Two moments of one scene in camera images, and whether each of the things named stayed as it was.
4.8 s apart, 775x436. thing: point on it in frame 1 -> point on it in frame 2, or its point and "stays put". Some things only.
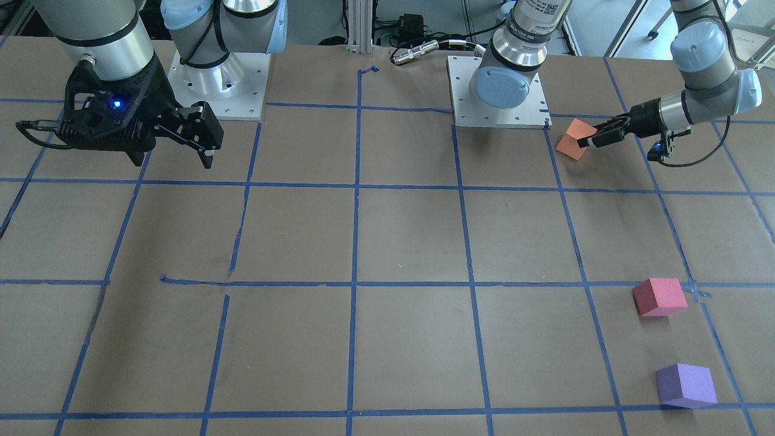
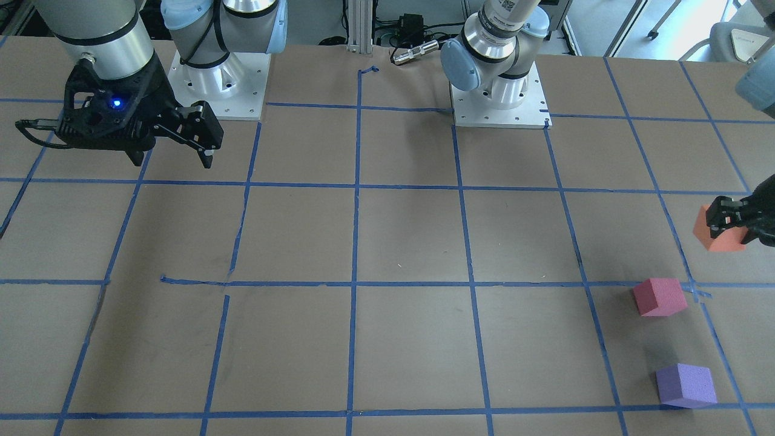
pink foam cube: (657, 297) stays put
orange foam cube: (569, 145) -> (729, 240)
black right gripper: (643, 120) -> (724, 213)
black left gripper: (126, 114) stays put
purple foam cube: (686, 386) stays put
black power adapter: (412, 29) stays put
